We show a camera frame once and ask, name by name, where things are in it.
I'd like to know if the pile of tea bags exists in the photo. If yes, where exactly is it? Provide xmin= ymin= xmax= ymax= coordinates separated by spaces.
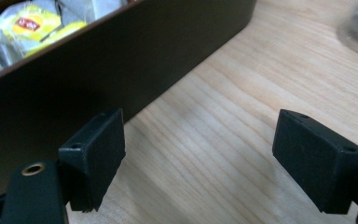
xmin=0 ymin=0 xmax=129 ymax=80

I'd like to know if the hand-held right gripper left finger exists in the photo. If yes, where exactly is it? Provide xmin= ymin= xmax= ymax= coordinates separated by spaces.
xmin=58 ymin=107 xmax=127 ymax=213

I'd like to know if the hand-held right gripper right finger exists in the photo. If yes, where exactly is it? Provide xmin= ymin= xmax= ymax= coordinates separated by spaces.
xmin=271 ymin=108 xmax=358 ymax=216

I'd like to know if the dark brown box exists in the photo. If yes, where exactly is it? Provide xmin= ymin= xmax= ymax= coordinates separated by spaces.
xmin=0 ymin=0 xmax=257 ymax=203

